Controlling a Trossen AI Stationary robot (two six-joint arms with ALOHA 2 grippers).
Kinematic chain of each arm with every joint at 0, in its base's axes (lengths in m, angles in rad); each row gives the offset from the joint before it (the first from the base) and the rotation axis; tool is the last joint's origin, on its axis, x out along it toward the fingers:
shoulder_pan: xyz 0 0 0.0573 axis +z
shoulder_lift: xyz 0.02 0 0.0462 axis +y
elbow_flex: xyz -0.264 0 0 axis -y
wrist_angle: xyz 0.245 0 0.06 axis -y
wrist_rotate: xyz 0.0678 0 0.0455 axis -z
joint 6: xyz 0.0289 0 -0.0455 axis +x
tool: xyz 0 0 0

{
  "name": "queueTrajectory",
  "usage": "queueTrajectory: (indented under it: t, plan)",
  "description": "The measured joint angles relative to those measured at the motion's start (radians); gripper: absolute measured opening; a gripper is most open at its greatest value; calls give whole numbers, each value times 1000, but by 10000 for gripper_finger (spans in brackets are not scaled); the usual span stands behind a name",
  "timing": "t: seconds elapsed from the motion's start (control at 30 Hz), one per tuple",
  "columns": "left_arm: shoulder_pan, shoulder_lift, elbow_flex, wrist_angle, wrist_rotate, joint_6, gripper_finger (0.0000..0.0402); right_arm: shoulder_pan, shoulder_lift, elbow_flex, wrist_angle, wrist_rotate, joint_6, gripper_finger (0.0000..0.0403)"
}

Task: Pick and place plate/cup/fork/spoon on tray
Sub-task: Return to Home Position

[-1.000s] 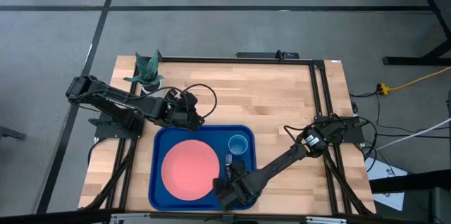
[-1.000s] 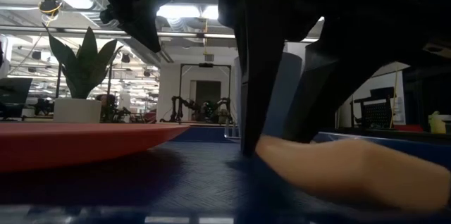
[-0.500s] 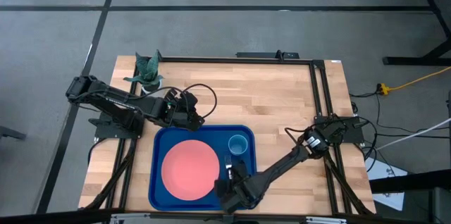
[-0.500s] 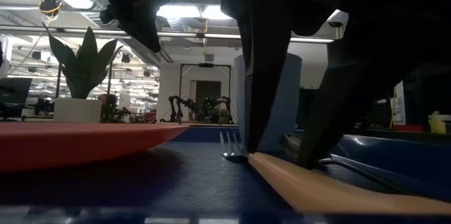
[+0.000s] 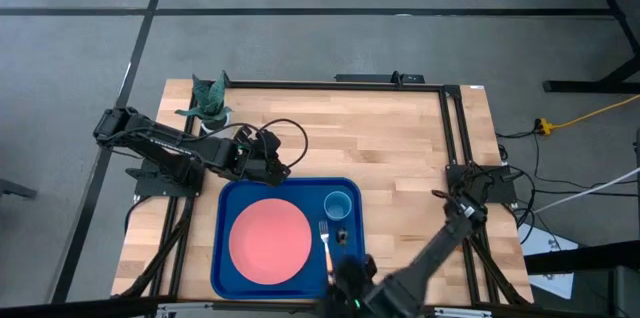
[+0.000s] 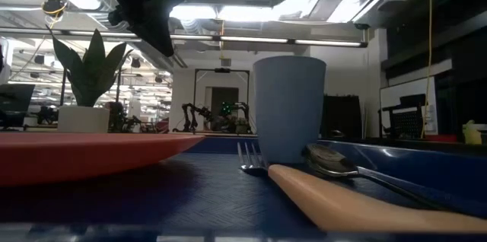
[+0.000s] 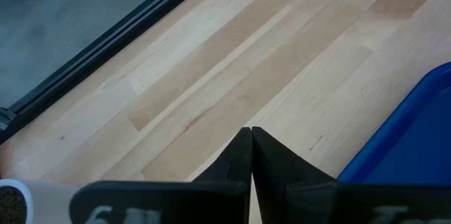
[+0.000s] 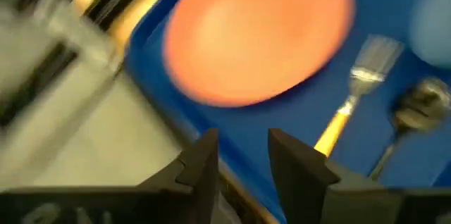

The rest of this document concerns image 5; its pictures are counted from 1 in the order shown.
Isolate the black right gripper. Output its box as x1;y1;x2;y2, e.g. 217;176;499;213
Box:
319;253;382;318

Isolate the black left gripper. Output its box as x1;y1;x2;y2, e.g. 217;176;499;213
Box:
230;136;293;188

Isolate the fork with cream handle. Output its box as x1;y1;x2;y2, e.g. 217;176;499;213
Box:
317;220;335;284

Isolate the pink round plate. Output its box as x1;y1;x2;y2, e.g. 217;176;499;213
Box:
228;197;314;287

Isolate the light blue plastic cup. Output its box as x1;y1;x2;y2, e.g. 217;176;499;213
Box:
323;190;354;223

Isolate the blue plastic tray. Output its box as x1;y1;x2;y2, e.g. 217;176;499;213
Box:
209;176;366;302

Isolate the white plant pot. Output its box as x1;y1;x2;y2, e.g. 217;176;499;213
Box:
199;111;232;135

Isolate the green leafy plant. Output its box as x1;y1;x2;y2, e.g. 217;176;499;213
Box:
174;70;234;124

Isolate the white paper sheet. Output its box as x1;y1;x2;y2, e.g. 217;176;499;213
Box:
517;221;580;300

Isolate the black floor beam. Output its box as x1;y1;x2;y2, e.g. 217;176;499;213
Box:
523;239;640;275

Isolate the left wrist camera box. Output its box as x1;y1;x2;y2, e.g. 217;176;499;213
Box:
254;129;282;158

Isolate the black camera cable loop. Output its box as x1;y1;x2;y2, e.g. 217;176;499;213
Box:
257;118;309;170

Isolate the black aluminium table frame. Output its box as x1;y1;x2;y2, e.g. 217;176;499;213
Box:
117;70;534;309

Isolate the black power cable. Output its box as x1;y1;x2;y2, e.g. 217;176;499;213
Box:
494;130;640;247

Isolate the white cable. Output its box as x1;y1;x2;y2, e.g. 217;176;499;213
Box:
530;166;640;215

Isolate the yellow extension cable with plug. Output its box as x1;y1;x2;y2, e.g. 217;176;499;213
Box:
537;93;640;137

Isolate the black table leg frame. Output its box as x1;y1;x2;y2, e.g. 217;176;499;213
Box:
499;0;640;95

